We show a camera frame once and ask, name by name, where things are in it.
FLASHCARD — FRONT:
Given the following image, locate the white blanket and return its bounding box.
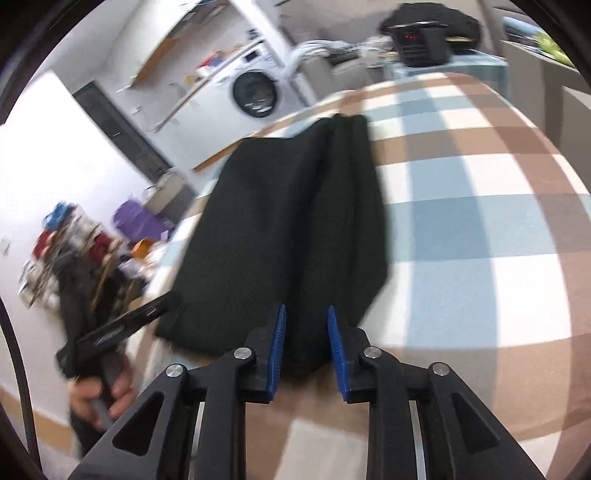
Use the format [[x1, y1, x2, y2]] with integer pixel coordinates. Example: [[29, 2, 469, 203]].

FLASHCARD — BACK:
[[281, 39, 366, 75]]

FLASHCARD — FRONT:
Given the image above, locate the grey sofa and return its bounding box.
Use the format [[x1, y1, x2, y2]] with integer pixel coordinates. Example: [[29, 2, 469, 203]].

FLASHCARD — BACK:
[[300, 41, 394, 105]]

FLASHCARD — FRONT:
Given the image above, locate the person's left hand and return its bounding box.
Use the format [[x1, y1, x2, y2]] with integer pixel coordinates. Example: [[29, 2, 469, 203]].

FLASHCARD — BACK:
[[68, 354, 138, 431]]

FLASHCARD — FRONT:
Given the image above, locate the white wall cabinet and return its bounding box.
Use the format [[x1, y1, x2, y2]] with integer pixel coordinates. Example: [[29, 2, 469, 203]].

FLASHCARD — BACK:
[[129, 0, 232, 87]]

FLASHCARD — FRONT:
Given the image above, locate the blue pillow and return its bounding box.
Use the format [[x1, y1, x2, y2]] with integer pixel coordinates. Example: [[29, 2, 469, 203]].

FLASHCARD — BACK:
[[503, 16, 546, 36]]

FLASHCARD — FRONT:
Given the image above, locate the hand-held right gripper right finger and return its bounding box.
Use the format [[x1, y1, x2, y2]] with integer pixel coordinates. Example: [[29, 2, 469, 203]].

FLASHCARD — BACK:
[[327, 305, 549, 480]]

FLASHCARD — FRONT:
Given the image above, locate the green toy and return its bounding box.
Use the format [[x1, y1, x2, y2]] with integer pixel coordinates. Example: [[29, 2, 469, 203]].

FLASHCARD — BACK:
[[536, 30, 583, 66]]

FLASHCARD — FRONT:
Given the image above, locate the wicker basket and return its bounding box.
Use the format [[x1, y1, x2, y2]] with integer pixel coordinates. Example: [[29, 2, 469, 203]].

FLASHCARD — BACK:
[[143, 171, 195, 223]]

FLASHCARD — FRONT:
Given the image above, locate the kitchen counter with wooden edge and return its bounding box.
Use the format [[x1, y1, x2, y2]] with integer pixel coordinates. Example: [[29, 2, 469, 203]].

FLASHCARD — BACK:
[[151, 46, 260, 136]]

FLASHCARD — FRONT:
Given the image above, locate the black bag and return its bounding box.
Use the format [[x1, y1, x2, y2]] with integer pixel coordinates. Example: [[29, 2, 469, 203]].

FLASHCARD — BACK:
[[379, 2, 484, 48]]

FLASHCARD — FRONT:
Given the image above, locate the white washing machine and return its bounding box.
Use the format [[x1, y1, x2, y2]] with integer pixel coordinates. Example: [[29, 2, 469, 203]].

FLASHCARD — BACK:
[[208, 39, 302, 121]]

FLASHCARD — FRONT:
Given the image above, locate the purple bag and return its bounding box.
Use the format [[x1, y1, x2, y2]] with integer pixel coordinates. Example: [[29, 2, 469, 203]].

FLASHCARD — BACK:
[[113, 198, 172, 244]]

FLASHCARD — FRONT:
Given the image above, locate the small grey cabinet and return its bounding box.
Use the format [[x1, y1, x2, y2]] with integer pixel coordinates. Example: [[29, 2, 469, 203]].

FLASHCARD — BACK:
[[501, 39, 591, 117]]

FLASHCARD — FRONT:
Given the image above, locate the large grey cabinet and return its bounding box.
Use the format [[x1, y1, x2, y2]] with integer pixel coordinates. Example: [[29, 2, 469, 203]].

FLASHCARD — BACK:
[[561, 85, 591, 195]]

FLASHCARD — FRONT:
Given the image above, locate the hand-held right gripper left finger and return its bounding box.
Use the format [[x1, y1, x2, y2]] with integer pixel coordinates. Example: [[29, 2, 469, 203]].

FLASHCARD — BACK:
[[69, 302, 288, 480]]

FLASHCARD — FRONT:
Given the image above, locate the dark door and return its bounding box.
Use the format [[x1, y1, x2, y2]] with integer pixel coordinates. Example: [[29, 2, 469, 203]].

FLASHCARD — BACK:
[[74, 80, 175, 182]]

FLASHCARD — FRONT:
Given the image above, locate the brown blue checked blanket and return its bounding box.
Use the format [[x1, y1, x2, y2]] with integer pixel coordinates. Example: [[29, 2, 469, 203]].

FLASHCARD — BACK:
[[124, 71, 591, 477]]

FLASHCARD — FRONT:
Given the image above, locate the side table with checked cloth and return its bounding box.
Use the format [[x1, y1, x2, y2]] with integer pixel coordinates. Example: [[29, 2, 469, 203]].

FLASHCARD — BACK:
[[383, 48, 509, 103]]

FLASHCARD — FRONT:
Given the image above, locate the black knit garment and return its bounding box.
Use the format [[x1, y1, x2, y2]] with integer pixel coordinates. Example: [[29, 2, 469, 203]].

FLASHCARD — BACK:
[[154, 113, 389, 371]]

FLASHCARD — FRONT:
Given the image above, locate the black countertop appliance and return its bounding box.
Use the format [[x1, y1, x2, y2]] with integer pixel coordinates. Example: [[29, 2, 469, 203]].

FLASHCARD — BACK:
[[385, 22, 453, 66]]

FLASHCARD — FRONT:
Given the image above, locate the black cable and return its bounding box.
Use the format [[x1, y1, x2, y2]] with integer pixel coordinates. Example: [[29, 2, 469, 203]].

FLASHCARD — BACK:
[[0, 295, 43, 477]]

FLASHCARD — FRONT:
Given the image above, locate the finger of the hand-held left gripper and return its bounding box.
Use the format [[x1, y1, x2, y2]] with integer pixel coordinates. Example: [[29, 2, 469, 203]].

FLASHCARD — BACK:
[[136, 293, 188, 326]]

